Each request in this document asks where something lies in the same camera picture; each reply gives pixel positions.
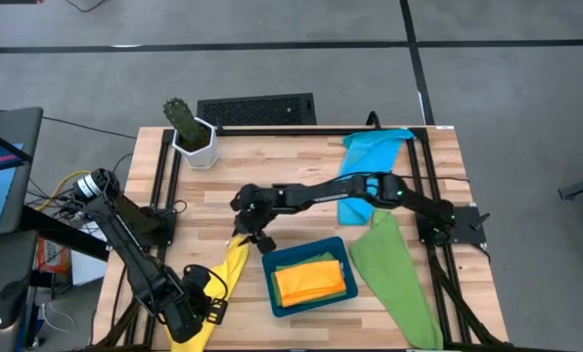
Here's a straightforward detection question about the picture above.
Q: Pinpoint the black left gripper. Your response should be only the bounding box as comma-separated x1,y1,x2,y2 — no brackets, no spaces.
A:
161,266,213,343

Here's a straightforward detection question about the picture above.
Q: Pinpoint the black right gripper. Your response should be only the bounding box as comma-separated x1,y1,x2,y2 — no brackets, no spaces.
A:
230,184,283,248

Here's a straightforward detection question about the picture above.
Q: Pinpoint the yellow microfiber towel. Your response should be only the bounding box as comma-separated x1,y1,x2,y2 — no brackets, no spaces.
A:
166,234,250,352

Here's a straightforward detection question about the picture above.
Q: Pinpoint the teal plastic bin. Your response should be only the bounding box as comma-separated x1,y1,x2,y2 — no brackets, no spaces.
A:
261,236,360,318

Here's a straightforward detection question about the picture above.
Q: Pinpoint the green microfiber towel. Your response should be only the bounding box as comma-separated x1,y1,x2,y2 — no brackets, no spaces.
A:
349,209,444,351
270,251,347,305

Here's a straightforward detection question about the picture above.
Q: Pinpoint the orange microfiber towel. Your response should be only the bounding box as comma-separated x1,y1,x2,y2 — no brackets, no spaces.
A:
275,259,347,308

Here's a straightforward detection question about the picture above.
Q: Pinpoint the blue microfiber towel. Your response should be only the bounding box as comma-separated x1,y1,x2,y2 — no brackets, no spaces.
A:
337,128,416,227

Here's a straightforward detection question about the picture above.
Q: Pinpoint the white hexagonal plant pot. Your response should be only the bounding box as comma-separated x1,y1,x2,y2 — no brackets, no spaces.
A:
171,116,221,170

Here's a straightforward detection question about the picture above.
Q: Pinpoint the black keyboard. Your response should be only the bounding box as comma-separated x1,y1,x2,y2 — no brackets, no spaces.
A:
197,92,318,127

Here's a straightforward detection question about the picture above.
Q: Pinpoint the orange printed bag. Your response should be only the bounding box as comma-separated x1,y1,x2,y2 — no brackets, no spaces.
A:
34,238,72,275

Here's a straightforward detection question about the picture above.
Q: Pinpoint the black computer mouse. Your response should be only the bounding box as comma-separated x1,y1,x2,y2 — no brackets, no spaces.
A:
0,279,28,331

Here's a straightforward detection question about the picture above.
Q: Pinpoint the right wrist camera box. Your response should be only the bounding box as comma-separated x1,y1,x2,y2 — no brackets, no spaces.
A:
255,234,278,254

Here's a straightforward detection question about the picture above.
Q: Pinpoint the black aluminium table frame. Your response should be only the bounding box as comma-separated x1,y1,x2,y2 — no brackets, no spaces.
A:
93,125,513,352

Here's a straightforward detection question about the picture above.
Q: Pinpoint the yellow cable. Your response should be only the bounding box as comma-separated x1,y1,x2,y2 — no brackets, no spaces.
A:
35,169,91,212

